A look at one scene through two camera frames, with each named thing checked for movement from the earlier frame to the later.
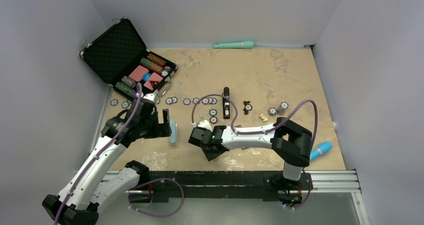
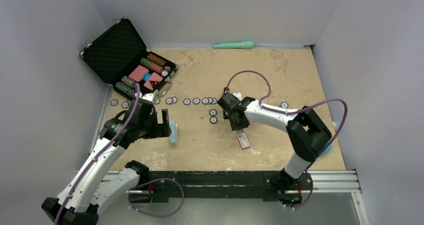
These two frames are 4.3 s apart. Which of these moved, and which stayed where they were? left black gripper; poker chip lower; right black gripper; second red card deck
Moved: right black gripper
Stayed: poker chip lower; left black gripper; second red card deck
